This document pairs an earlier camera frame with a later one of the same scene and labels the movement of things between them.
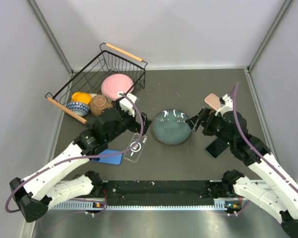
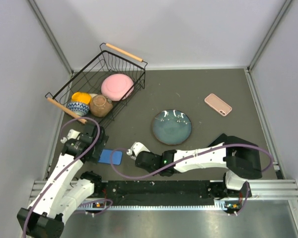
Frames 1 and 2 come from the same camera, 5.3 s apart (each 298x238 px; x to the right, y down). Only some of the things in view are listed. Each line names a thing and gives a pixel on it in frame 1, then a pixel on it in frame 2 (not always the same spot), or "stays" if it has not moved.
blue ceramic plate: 169,127 stays
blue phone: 114,159 stays
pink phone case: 213,101 stays
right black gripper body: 213,126 to 152,170
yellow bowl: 80,97 stays
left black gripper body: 126,122 to 98,147
